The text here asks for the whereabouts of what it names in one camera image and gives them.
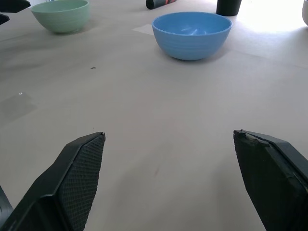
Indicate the black cylindrical cup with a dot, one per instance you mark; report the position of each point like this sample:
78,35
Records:
228,7

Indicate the white rounded object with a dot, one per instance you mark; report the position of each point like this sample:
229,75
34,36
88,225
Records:
305,13

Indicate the blue plastic bowl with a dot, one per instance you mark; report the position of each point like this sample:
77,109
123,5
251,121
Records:
192,36

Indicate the green plastic bowl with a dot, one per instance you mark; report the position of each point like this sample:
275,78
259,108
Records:
61,16

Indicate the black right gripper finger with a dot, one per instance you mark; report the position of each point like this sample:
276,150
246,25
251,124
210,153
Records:
72,183
269,178
13,4
3,19

